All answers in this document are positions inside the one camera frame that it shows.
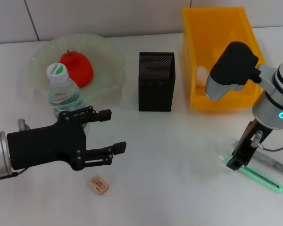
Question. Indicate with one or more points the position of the pale green glass fruit plate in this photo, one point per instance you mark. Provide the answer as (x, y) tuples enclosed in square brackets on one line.
[(108, 58)]

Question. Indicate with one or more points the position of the red-orange toy orange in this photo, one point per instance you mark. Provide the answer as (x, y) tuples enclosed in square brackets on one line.
[(82, 70)]

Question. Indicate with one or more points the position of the white paper ball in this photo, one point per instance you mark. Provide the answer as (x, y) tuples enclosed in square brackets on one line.
[(201, 75)]

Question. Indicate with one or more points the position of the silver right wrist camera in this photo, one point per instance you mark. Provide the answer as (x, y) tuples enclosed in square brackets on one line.
[(233, 66)]

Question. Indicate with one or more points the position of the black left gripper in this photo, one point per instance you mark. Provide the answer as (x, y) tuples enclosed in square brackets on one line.
[(44, 146)]

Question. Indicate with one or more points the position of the grey marker pen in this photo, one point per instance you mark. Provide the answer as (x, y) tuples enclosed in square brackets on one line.
[(280, 167)]

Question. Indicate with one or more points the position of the black mesh pen holder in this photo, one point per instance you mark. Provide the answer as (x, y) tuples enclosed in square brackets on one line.
[(155, 94)]

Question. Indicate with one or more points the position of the small tan eraser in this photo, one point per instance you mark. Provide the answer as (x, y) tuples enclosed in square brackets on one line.
[(99, 184)]

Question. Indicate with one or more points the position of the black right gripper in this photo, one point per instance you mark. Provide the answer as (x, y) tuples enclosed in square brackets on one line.
[(246, 146)]

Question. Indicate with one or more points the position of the yellow plastic bin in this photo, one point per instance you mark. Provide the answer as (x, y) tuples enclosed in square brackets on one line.
[(202, 101)]

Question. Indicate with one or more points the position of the mint green utility knife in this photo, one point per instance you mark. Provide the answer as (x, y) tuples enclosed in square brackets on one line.
[(261, 180)]

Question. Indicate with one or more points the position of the clear water bottle green label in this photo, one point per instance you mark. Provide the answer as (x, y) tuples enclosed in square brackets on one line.
[(63, 94)]

